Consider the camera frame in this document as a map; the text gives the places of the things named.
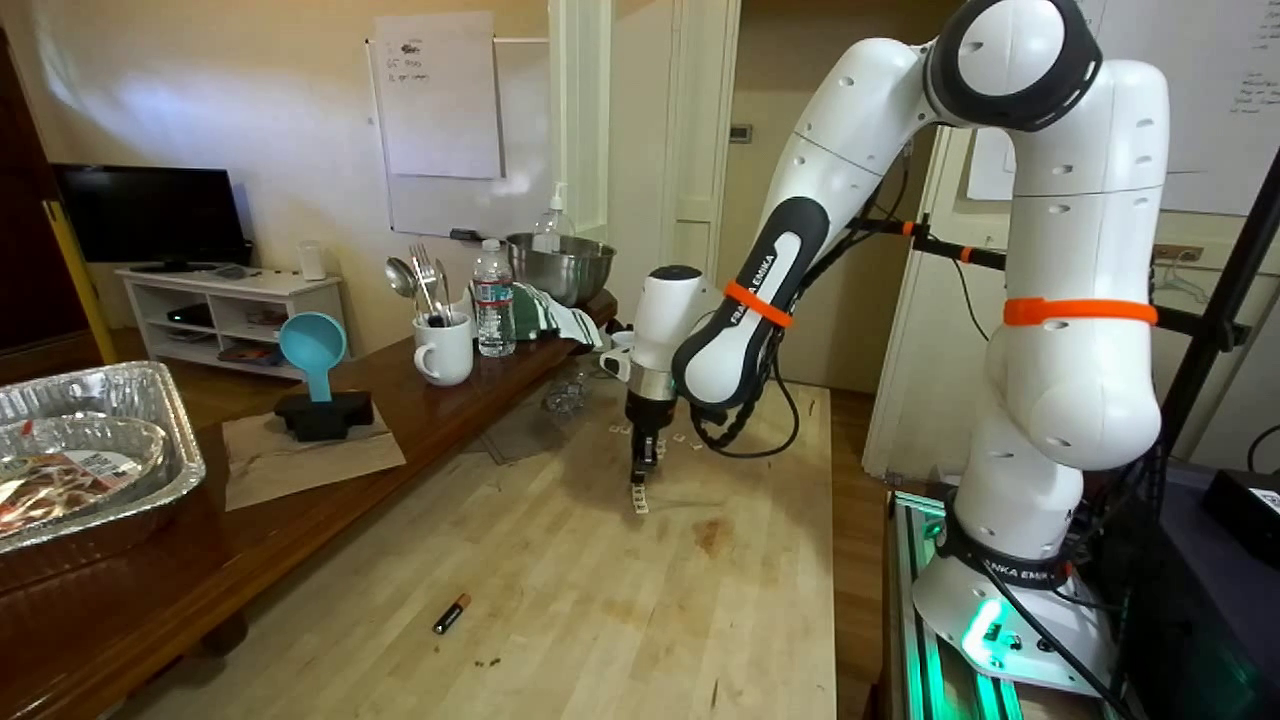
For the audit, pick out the black block base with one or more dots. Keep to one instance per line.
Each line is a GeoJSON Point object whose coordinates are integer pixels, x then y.
{"type": "Point", "coordinates": [326, 416]}

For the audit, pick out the whiteboard on wall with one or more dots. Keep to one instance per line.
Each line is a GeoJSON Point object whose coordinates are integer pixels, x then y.
{"type": "Point", "coordinates": [517, 195]}

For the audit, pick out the dark wooden side table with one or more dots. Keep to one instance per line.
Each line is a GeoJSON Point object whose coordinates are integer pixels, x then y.
{"type": "Point", "coordinates": [99, 631]}

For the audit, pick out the white tv shelf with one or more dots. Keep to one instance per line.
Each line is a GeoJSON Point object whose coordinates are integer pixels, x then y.
{"type": "Point", "coordinates": [226, 320]}

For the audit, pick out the metal mixing bowl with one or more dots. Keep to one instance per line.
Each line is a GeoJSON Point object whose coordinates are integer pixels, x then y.
{"type": "Point", "coordinates": [573, 272]}

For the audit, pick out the small white mug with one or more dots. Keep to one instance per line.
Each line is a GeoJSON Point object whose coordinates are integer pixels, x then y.
{"type": "Point", "coordinates": [616, 356]}

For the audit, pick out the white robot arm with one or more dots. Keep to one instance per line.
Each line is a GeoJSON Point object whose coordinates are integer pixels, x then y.
{"type": "Point", "coordinates": [1071, 364]}

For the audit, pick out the clear water bottle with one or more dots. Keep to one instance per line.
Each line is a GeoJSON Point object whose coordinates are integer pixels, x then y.
{"type": "Point", "coordinates": [493, 301]}

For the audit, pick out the brown paper sheet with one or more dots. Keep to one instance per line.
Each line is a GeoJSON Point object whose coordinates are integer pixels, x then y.
{"type": "Point", "coordinates": [265, 460]}

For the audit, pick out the white mug with utensils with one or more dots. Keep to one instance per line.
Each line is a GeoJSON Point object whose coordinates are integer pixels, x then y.
{"type": "Point", "coordinates": [441, 349]}

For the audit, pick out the black marker pen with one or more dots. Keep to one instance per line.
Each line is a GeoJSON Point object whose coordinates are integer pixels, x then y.
{"type": "Point", "coordinates": [441, 625]}

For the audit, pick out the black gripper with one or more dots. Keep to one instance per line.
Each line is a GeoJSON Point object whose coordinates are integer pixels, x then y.
{"type": "Point", "coordinates": [650, 416]}

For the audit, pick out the black television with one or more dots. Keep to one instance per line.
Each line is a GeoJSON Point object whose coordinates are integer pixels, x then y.
{"type": "Point", "coordinates": [152, 214]}

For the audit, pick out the white wall paper sheet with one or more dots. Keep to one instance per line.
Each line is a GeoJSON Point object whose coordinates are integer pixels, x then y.
{"type": "Point", "coordinates": [439, 95]}

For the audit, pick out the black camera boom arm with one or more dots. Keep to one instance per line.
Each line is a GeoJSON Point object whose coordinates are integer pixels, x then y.
{"type": "Point", "coordinates": [1217, 327]}

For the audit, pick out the aluminium foil tray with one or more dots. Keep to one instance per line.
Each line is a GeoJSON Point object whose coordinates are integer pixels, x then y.
{"type": "Point", "coordinates": [89, 450]}

